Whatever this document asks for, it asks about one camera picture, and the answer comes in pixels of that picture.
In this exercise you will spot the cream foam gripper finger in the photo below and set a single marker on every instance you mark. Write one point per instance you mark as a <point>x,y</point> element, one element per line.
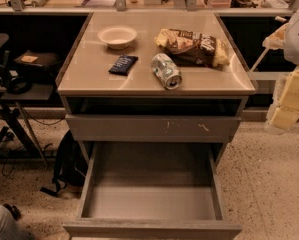
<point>283,113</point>
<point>275,40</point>

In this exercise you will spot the brown chip bag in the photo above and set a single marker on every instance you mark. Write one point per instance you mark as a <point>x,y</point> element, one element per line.
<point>193,47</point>

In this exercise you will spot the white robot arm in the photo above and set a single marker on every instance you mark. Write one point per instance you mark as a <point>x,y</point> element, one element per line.
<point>291,45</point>

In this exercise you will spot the grey drawer cabinet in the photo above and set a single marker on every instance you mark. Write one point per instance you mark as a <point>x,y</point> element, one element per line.
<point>87,88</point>

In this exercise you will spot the open grey bottom drawer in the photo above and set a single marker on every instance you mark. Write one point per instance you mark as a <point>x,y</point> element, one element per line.
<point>152,191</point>

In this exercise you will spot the closed grey middle drawer front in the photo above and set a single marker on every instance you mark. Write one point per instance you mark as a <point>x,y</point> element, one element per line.
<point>150,128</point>

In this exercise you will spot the black bag with tan label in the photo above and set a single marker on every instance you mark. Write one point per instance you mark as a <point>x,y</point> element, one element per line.
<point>44,60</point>

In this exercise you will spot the grey leaning rod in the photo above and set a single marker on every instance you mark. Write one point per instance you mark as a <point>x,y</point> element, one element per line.
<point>265,51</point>

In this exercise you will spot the crushed silver soda can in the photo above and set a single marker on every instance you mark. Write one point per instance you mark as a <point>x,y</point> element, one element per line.
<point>166,71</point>

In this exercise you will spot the dark blue snack packet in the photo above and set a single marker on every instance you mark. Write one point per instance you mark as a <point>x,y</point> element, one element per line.
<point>123,65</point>

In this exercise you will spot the white paper bowl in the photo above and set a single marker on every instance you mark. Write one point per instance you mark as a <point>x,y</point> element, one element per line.
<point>117,37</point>

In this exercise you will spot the black backpack on floor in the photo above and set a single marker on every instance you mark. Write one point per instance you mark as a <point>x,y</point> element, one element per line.
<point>70,167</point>

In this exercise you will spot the black office chair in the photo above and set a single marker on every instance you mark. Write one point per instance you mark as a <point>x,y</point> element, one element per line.
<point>38,92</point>

